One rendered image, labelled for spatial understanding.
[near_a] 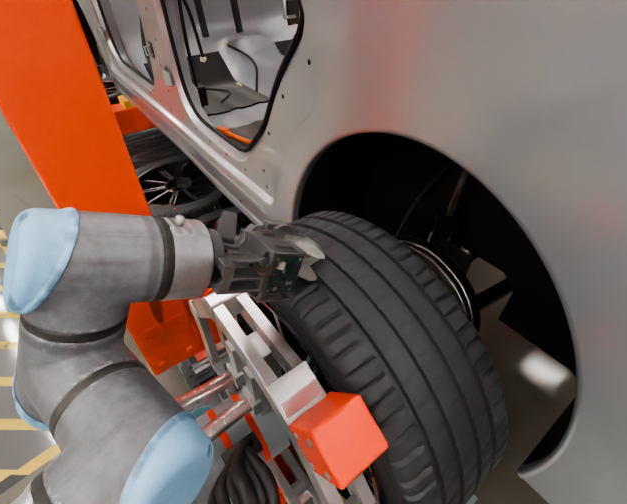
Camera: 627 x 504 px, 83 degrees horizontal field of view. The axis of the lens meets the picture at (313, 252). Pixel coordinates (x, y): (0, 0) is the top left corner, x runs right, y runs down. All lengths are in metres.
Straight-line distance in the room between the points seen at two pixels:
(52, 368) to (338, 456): 0.30
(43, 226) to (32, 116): 0.45
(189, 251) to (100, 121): 0.47
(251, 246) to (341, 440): 0.25
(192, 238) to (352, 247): 0.29
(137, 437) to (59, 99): 0.60
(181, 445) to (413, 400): 0.31
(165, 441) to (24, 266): 0.17
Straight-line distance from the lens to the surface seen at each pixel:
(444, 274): 0.85
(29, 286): 0.35
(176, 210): 1.97
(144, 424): 0.35
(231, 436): 0.71
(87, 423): 0.37
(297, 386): 0.51
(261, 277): 0.43
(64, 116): 0.80
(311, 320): 0.50
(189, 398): 0.65
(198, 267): 0.39
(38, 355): 0.41
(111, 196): 0.86
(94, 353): 0.40
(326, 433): 0.44
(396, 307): 0.54
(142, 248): 0.37
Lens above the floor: 1.57
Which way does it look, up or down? 42 degrees down
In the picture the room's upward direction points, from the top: straight up
